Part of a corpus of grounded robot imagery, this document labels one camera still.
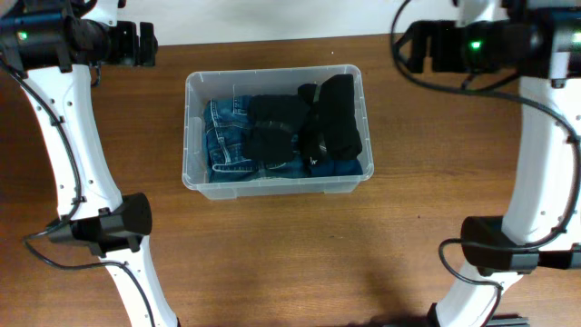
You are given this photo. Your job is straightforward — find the dark blue jeans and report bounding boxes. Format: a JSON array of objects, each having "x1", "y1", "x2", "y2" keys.
[{"x1": 203, "y1": 95, "x2": 307, "y2": 183}]

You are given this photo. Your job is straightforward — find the black taped clothing bundle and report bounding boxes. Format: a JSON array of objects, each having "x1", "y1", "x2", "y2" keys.
[{"x1": 298, "y1": 74, "x2": 362, "y2": 176}]

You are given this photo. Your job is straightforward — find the black cloth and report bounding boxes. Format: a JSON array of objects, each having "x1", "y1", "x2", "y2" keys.
[{"x1": 242, "y1": 94, "x2": 310, "y2": 164}]

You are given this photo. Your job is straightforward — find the blue taped shirt bundle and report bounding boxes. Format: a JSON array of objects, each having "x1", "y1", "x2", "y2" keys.
[{"x1": 307, "y1": 159, "x2": 363, "y2": 178}]

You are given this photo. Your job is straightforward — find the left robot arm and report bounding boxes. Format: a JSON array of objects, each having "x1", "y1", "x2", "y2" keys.
[{"x1": 1, "y1": 0, "x2": 179, "y2": 326}]

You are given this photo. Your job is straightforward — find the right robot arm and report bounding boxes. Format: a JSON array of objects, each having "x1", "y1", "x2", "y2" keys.
[{"x1": 390, "y1": 1, "x2": 580, "y2": 326}]

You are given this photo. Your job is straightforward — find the clear plastic storage bin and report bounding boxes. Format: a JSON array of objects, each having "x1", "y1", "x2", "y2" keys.
[{"x1": 182, "y1": 64, "x2": 375, "y2": 201}]

